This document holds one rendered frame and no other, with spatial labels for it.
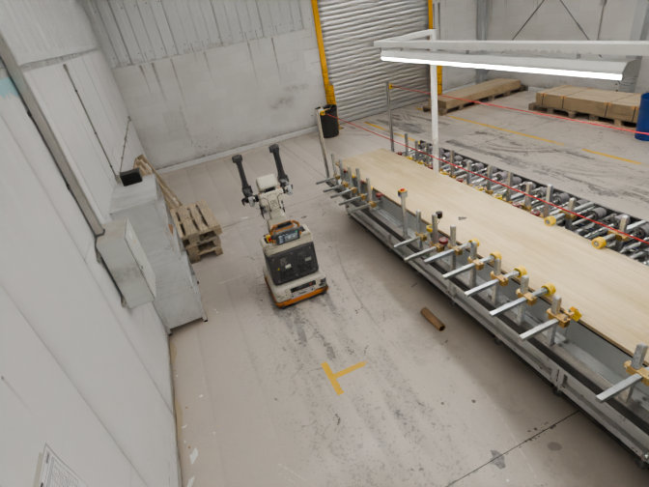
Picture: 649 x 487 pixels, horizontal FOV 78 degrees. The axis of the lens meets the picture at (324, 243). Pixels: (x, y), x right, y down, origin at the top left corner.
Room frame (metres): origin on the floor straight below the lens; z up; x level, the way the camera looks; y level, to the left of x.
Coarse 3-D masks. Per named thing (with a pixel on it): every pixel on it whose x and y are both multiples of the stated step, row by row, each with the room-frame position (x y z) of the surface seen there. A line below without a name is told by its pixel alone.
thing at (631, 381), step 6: (648, 366) 1.32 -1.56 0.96; (630, 378) 1.28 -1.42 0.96; (636, 378) 1.27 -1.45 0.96; (618, 384) 1.26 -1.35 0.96; (624, 384) 1.25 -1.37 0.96; (630, 384) 1.25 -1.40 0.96; (606, 390) 1.23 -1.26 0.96; (612, 390) 1.23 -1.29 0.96; (618, 390) 1.22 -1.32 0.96; (600, 396) 1.21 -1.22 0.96; (606, 396) 1.20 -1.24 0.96; (612, 396) 1.21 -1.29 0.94; (600, 402) 1.19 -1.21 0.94
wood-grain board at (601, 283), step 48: (384, 192) 4.19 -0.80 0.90; (432, 192) 3.96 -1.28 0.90; (480, 192) 3.74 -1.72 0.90; (480, 240) 2.87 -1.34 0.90; (528, 240) 2.73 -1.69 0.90; (576, 240) 2.61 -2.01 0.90; (528, 288) 2.17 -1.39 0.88; (576, 288) 2.06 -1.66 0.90; (624, 288) 1.97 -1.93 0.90; (624, 336) 1.59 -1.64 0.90
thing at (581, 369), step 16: (368, 208) 4.28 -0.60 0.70; (384, 224) 3.83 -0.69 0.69; (400, 240) 3.53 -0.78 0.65; (464, 288) 2.57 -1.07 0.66; (496, 304) 2.26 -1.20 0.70; (512, 320) 2.08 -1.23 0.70; (544, 336) 1.87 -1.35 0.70; (544, 352) 1.80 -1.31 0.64; (560, 352) 1.72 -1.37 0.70; (576, 368) 1.58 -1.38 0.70; (592, 384) 1.47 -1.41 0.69; (608, 384) 1.44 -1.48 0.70; (608, 400) 1.37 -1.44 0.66; (624, 400) 1.31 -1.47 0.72; (640, 416) 1.22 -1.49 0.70
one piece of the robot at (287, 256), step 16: (288, 224) 3.72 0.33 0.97; (304, 224) 3.98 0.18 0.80; (272, 240) 3.67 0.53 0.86; (304, 240) 3.74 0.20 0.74; (272, 256) 3.64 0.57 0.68; (288, 256) 3.68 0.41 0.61; (304, 256) 3.73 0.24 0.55; (272, 272) 3.63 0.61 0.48; (288, 272) 3.67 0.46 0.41; (304, 272) 3.72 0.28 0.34
